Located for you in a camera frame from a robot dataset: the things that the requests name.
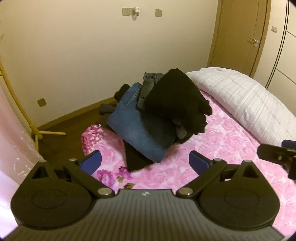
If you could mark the beige wall switch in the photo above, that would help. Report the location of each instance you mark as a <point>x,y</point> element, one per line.
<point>158,13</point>

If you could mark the white light switch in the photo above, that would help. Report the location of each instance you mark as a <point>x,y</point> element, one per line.
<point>274,29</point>

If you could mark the white striped quilt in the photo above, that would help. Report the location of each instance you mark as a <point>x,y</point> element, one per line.
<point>242,99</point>

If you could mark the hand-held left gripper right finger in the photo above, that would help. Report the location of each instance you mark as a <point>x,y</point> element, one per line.
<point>198,162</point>

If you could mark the dark garment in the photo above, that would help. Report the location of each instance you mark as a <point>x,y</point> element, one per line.
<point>121,92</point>

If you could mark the black pants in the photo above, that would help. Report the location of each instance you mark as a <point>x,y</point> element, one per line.
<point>175,99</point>

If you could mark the white wardrobe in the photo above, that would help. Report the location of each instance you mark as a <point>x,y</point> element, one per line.
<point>286,58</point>

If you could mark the brass wall socket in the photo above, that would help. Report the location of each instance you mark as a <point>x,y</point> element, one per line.
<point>41,102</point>

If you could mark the yellow wooden rack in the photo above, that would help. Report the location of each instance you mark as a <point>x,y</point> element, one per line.
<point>50,133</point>

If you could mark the white plug adapter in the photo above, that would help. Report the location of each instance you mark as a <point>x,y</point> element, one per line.
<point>136,11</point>

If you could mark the pink translucent cover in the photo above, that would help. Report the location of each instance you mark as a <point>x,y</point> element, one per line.
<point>11,139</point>

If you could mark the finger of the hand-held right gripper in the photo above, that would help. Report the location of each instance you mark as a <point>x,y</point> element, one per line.
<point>272,154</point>
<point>290,143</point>

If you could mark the white wall socket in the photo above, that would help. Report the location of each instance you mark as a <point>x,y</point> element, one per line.
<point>126,11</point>

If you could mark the brown wooden door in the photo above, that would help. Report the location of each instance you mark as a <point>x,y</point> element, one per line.
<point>233,34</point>

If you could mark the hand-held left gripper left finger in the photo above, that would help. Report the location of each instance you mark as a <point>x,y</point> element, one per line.
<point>91,162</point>

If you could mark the blue jeans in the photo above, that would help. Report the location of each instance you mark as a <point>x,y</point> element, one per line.
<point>138,129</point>

